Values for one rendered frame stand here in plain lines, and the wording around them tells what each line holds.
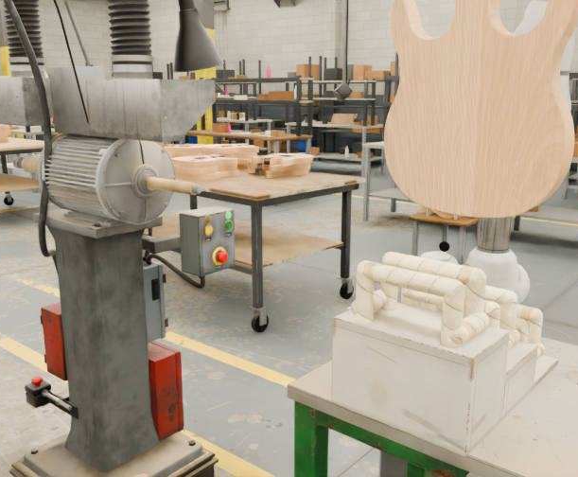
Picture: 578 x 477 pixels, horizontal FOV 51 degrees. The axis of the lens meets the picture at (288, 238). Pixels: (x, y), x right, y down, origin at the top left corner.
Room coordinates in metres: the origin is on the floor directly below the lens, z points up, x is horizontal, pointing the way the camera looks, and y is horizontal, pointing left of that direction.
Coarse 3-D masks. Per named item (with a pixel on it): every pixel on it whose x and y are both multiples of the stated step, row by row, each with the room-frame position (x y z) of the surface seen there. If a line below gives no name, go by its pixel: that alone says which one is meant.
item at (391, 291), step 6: (384, 288) 1.08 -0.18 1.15; (390, 288) 1.08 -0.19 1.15; (396, 288) 1.09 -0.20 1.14; (390, 294) 1.08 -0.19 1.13; (396, 294) 1.09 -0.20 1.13; (390, 300) 1.08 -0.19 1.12; (396, 300) 1.09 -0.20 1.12; (384, 306) 1.08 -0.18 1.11; (390, 306) 1.08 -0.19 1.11; (396, 306) 1.09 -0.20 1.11
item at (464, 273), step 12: (396, 264) 1.07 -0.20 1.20; (408, 264) 1.05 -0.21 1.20; (420, 264) 1.04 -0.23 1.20; (432, 264) 1.03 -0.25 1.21; (444, 264) 1.02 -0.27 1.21; (456, 264) 1.01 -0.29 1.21; (444, 276) 1.01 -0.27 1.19; (456, 276) 0.99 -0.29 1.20; (468, 276) 0.98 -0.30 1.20; (480, 276) 0.97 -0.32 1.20
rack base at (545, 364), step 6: (540, 360) 1.21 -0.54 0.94; (546, 360) 1.21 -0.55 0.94; (552, 360) 1.21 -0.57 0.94; (540, 366) 1.18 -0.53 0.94; (546, 366) 1.18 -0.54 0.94; (552, 366) 1.19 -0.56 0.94; (540, 372) 1.15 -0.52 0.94; (546, 372) 1.16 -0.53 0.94; (534, 378) 1.13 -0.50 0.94; (540, 378) 1.13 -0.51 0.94; (534, 384) 1.11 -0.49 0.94
